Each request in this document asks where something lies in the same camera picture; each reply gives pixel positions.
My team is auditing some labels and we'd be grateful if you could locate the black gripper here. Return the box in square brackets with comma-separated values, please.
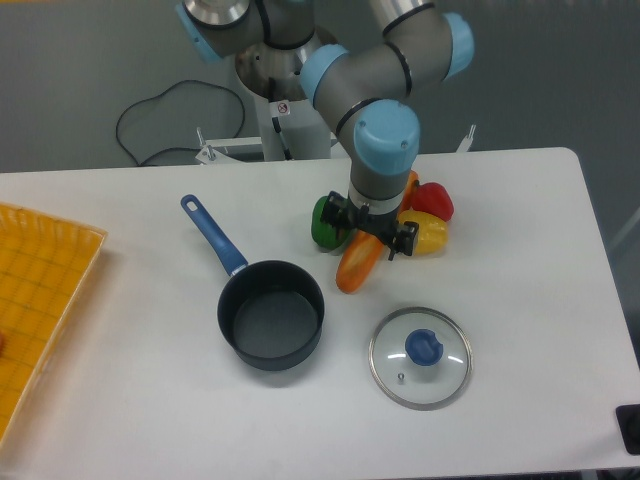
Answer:
[320, 191, 419, 261]

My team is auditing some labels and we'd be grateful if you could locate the long orange bread loaf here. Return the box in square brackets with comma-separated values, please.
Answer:
[335, 169, 420, 295]

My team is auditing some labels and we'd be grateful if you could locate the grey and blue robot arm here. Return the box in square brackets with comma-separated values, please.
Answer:
[176, 1, 475, 256]

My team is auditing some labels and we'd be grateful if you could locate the green bell pepper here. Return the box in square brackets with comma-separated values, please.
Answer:
[310, 196, 352, 251]

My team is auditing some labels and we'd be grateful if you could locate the yellow bell pepper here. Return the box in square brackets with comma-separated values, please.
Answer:
[398, 210, 449, 255]

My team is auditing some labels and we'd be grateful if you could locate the red bell pepper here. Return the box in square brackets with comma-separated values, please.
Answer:
[411, 182, 455, 222]

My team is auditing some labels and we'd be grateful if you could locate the glass lid with blue knob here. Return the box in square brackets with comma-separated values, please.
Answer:
[368, 306, 473, 411]

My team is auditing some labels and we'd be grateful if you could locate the black object at table edge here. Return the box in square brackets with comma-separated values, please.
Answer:
[615, 404, 640, 456]

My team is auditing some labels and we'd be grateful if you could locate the yellow woven basket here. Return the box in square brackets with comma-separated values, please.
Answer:
[1, 203, 108, 441]

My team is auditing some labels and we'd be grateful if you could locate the dark saucepan with blue handle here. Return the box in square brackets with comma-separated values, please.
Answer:
[181, 194, 325, 371]

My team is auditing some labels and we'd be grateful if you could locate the black cable on floor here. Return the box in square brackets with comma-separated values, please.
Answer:
[115, 79, 247, 167]

